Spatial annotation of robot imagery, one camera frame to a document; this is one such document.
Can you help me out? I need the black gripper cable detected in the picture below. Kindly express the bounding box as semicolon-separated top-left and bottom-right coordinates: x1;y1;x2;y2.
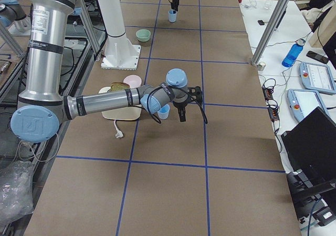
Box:
146;85;208;125

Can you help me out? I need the teach pendant far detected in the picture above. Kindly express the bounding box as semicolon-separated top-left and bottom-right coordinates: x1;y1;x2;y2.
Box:
299;62;335;95

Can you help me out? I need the black smartphone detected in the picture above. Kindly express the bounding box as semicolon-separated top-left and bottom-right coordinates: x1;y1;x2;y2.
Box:
306;51;329;64

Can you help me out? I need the aluminium frame post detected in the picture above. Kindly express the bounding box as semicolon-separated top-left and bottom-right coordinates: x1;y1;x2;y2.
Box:
251;0;290;66

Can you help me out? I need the light blue cup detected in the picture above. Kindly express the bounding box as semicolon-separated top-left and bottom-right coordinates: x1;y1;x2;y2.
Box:
157;104;170;120
168;9;177;23

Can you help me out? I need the green bowl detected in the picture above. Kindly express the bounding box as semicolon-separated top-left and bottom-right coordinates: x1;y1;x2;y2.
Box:
135;29;151;42

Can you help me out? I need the seated person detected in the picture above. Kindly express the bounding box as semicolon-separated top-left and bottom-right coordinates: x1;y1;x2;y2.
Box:
301;0;335;32

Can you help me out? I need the teach pendant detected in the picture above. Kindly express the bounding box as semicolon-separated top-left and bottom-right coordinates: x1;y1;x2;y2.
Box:
287;89;329;122
299;62;335;95

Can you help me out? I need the white power plug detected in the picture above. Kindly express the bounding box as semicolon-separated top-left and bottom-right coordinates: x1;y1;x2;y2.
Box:
113;120;124;139

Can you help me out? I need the small black device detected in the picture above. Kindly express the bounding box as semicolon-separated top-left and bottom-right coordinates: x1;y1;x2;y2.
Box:
257;20;265;25

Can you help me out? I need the black orange adapter box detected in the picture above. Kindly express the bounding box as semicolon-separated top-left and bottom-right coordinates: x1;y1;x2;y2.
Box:
262;87;280;122

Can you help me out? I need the pink bowl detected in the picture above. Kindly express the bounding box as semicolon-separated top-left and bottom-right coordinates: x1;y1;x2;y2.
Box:
123;75;142;88

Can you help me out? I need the blue water bottle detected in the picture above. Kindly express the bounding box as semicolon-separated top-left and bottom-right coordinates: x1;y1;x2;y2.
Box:
281;38;306;67

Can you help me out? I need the toast slice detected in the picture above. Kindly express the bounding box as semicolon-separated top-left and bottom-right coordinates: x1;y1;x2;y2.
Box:
110;82;130;91

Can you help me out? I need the teach pendant near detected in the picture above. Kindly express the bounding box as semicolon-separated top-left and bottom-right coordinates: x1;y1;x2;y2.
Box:
287;89;329;122

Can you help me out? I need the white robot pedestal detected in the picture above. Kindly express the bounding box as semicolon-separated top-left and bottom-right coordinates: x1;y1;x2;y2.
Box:
98;0;141;70

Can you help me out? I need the clear plastic bag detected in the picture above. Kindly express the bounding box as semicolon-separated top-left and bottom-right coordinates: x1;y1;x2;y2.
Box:
1;161;34;226

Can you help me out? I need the black laptop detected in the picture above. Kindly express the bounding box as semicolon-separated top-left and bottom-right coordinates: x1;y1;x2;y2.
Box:
281;107;335;180

